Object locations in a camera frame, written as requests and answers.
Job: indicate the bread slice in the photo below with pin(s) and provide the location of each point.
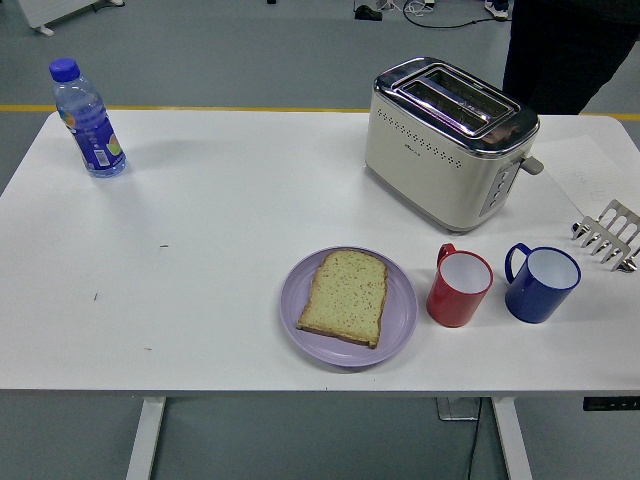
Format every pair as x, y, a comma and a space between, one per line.
347, 300

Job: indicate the purple plate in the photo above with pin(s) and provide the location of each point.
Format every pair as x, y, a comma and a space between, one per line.
400, 310

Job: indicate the cream and chrome toaster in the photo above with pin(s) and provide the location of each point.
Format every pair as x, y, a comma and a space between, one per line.
440, 170

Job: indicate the red mug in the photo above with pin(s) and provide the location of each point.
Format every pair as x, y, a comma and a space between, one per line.
450, 305

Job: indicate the blue mug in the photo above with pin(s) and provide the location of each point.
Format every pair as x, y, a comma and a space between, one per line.
530, 300

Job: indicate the black device on floor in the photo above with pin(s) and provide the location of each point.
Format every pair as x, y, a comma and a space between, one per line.
369, 13

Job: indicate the clear water bottle blue label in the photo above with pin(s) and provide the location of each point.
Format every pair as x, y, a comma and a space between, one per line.
92, 135

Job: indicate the white paper sheet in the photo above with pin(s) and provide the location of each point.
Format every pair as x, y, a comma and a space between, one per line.
575, 175

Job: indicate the white table leg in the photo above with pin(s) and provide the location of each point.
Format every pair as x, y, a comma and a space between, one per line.
145, 440
512, 440

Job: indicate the metal toast rack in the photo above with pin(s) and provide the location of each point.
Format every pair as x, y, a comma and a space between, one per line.
607, 235

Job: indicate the background person's shoe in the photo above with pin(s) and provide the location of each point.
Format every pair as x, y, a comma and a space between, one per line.
497, 9

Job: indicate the person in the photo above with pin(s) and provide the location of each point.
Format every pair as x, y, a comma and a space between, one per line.
560, 60

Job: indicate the black table control panel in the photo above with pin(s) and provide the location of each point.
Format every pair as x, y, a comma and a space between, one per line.
610, 404

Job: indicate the white floor unit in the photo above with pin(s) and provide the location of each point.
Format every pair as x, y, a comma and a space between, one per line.
50, 10

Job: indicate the clear bracket under table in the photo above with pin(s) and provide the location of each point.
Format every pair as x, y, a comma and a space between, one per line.
455, 410

